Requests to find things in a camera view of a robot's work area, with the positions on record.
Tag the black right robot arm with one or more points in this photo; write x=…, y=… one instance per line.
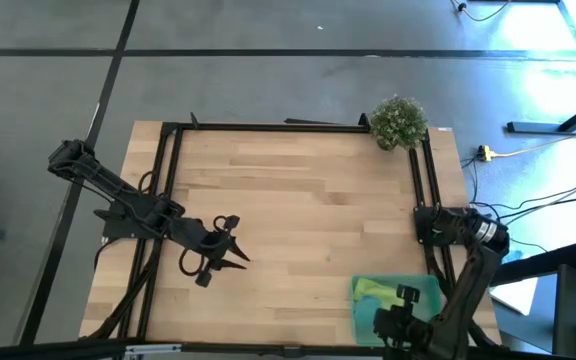
x=468, y=290

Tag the black aluminium table frame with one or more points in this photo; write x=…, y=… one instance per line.
x=268, y=127

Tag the yellow power strip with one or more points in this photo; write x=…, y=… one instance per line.
x=485, y=153

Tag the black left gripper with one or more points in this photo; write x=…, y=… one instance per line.
x=210, y=245

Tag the black desk leg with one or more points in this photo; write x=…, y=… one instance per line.
x=543, y=127

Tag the potted green artificial plant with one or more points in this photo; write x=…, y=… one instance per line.
x=398, y=122

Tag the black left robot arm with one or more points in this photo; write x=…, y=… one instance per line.
x=133, y=210

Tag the teal microfiber towel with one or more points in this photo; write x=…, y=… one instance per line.
x=365, y=315

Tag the white paper sheet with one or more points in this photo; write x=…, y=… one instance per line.
x=515, y=295

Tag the lime green microfiber towel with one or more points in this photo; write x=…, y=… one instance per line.
x=373, y=287

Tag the black overhead gantry bar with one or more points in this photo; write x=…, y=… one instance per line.
x=43, y=350

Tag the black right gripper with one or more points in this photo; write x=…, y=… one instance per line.
x=403, y=325

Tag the green mesh basket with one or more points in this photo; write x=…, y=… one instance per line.
x=428, y=295

